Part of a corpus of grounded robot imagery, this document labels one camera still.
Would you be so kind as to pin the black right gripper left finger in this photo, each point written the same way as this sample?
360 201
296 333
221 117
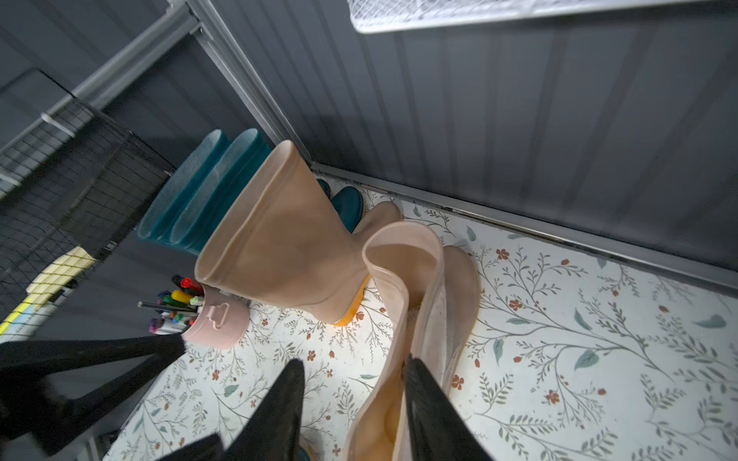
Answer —
272 433

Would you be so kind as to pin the beige boot back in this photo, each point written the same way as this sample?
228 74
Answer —
432 295
282 243

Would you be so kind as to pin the white wire mesh basket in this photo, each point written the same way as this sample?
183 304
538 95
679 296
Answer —
389 16

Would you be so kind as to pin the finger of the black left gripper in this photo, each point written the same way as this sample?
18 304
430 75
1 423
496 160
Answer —
55 391

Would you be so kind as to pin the yellow sticky notes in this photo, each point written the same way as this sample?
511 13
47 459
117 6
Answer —
46 293

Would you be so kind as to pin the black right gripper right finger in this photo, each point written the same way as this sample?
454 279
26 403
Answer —
436 431

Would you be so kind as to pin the pink pen cup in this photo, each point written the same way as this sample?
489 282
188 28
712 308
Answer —
203 315

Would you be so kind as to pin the black wire wall basket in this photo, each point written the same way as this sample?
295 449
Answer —
71 176

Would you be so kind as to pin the dark teal boot back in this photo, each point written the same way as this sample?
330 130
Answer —
212 200
158 222

